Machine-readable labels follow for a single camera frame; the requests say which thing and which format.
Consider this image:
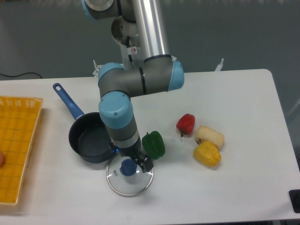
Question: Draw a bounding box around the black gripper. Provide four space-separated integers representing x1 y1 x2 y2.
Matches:
118 143 154 173

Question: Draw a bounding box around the red bell pepper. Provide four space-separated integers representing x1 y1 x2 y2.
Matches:
176 113 195 137

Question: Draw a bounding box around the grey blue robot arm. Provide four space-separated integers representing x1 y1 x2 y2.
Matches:
82 0 184 173

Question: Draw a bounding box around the green bell pepper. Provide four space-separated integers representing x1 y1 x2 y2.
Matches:
142 131 165 160

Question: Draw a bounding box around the yellow bell pepper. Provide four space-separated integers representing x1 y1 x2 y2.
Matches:
193 141 221 167

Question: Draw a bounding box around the glass lid with blue knob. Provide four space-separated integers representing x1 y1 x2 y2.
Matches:
105 155 154 197

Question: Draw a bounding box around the yellow woven basket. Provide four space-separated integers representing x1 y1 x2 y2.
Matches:
0 96 43 205

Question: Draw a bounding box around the black table grommet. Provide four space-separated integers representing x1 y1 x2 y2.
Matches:
289 189 300 213

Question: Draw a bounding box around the dark saucepan with blue handle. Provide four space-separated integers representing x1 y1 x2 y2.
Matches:
53 83 115 163

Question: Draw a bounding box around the left table clamp bracket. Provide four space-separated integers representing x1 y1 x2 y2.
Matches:
92 60 100 77

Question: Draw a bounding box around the table clamp bracket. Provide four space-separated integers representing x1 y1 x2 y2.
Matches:
92 60 100 77
215 58 224 72

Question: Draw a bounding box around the right table clamp bracket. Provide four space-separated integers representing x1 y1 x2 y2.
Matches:
215 58 224 72

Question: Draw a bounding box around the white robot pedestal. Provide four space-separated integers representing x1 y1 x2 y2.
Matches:
111 16 143 69

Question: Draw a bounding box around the black cable on floor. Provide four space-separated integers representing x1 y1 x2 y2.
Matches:
0 72 43 79

